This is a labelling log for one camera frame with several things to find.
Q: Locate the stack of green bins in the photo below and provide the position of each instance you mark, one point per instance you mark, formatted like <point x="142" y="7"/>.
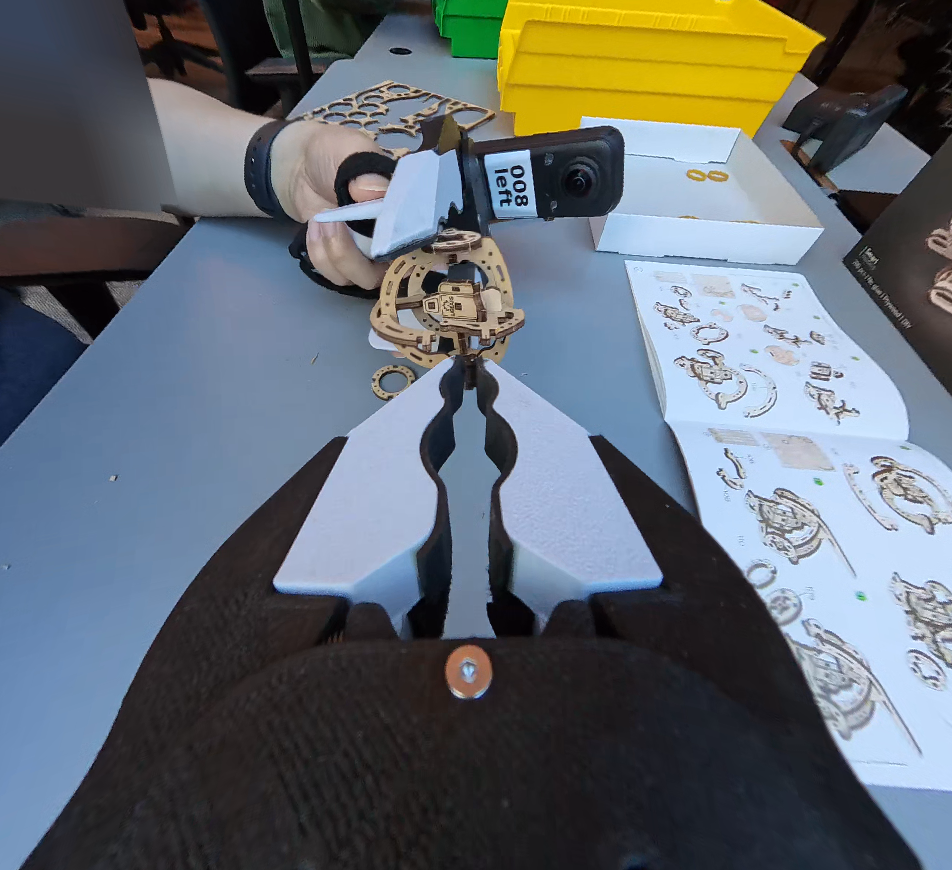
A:
<point x="476" y="7"/>

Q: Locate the person's left hand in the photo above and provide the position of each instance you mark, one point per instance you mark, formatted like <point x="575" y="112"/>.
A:
<point x="312" y="163"/>

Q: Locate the black desk stand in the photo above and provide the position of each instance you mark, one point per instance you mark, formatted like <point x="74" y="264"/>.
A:
<point x="848" y="115"/>

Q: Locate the black model kit box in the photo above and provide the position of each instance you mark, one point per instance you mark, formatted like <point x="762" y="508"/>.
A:
<point x="900" y="275"/>

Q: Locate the wooden parts sheet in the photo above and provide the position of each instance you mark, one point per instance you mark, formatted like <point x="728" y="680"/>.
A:
<point x="457" y="108"/>

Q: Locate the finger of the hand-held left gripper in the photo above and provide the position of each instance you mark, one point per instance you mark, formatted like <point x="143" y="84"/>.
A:
<point x="416" y="208"/>

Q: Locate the yellow plastic bin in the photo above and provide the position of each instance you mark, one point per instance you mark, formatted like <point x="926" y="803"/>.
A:
<point x="639" y="78"/>
<point x="632" y="115"/>
<point x="632" y="0"/>

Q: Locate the white cardboard tray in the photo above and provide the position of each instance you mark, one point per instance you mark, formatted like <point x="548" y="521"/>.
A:
<point x="669" y="208"/>

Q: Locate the dark chair armrest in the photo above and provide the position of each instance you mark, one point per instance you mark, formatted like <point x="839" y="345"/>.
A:
<point x="89" y="245"/>

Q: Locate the yellow rubber band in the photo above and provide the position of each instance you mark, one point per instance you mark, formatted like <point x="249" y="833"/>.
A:
<point x="707" y="176"/>

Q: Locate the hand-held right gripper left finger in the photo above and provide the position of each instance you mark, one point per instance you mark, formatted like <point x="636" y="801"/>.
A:
<point x="357" y="513"/>

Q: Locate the black metal pole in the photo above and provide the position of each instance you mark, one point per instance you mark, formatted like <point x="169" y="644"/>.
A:
<point x="286" y="7"/>

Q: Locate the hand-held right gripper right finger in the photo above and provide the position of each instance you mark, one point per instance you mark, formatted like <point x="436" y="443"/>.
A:
<point x="573" y="520"/>

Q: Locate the small wooden model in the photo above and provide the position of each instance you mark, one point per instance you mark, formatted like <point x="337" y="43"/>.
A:
<point x="446" y="305"/>

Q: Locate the person's blue clothing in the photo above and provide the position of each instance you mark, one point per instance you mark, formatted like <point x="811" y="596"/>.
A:
<point x="30" y="364"/>

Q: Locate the instruction booklet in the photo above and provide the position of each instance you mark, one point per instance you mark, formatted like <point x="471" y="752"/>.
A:
<point x="855" y="394"/>

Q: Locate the black wristband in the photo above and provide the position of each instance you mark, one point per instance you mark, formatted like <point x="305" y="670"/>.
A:
<point x="262" y="171"/>

